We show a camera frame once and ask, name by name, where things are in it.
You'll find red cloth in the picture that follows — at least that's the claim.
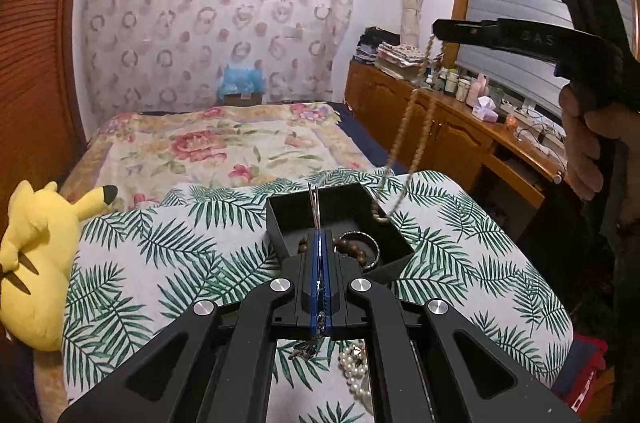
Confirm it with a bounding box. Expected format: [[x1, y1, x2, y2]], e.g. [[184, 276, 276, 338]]
[[574, 337, 609, 406]]

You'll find long tan bead necklace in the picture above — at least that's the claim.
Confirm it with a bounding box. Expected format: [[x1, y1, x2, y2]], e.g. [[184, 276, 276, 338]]
[[371, 34, 447, 225]]

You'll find pink bottle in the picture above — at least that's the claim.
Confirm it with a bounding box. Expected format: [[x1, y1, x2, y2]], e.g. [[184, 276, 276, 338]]
[[469, 73, 489, 104]]

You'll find floral blanket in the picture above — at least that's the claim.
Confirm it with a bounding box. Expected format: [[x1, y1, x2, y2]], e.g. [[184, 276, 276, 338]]
[[59, 102, 377, 215]]

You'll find navy bed sheet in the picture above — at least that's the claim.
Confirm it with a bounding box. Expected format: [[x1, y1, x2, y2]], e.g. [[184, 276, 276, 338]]
[[325, 100, 408, 176]]

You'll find ring patterned curtain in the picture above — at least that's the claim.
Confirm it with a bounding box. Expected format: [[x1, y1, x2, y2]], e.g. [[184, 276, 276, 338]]
[[82, 0, 357, 120]]

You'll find yellow plush toy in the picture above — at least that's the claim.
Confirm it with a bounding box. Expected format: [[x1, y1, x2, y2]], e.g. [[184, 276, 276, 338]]
[[0, 180, 118, 352]]

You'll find blue plastic bag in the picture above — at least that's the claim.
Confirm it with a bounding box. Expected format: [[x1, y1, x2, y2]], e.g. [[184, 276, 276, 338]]
[[217, 63, 266, 96]]

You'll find wooden cabinet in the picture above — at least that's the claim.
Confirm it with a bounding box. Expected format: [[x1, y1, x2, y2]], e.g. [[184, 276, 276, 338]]
[[344, 60, 572, 236]]

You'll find louvred wooden wardrobe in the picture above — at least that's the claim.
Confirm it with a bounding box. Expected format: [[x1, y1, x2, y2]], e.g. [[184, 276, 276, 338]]
[[0, 0, 92, 208]]

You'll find dark wooden bead bracelet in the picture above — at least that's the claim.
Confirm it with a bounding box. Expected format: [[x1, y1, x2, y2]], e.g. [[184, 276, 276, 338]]
[[298, 237, 370, 266]]

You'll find white pearl necklace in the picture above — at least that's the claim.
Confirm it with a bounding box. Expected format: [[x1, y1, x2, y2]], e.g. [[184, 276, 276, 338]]
[[337, 342, 373, 413]]

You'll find white power strip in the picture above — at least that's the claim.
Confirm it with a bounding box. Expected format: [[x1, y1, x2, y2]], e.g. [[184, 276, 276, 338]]
[[500, 99, 566, 148]]

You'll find person's right hand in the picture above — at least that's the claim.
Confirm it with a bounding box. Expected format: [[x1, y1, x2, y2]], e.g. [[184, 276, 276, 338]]
[[558, 82, 640, 204]]

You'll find green leaf print cloth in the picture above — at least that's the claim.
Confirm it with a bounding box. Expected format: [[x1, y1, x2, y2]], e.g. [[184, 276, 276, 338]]
[[62, 168, 574, 423]]

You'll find stack of folded patterned cloths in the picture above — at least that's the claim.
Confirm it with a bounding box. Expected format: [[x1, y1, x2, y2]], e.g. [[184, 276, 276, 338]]
[[375, 42, 432, 80]]

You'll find black jewelry box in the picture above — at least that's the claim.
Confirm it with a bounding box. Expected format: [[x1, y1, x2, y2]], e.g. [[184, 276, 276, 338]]
[[266, 183, 415, 286]]

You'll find row of cosmetic bottles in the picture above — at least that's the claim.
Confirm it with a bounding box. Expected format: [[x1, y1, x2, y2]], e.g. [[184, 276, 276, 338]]
[[425, 65, 474, 100]]

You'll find thin silver chain necklace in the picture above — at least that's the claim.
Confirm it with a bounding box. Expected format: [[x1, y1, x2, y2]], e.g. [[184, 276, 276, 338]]
[[287, 182, 326, 363]]

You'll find silver bangle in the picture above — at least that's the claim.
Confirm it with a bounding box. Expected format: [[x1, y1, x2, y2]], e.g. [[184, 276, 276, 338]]
[[340, 230, 381, 272]]

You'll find small cardboard box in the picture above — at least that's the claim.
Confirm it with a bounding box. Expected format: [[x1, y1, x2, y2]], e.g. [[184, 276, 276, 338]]
[[222, 91, 264, 106]]

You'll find pink tissue box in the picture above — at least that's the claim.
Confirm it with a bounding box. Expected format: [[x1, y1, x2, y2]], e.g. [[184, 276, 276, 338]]
[[473, 95, 500, 123]]

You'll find stack of dark clothes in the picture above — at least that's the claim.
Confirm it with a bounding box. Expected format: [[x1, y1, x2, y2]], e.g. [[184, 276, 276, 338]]
[[356, 28, 401, 66]]

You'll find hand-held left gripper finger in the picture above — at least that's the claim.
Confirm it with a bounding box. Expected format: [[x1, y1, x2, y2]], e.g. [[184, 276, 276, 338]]
[[57, 230, 321, 423], [320, 230, 583, 423]]

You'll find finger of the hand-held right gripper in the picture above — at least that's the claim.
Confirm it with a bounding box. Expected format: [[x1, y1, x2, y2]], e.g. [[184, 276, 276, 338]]
[[432, 18, 502, 50]]

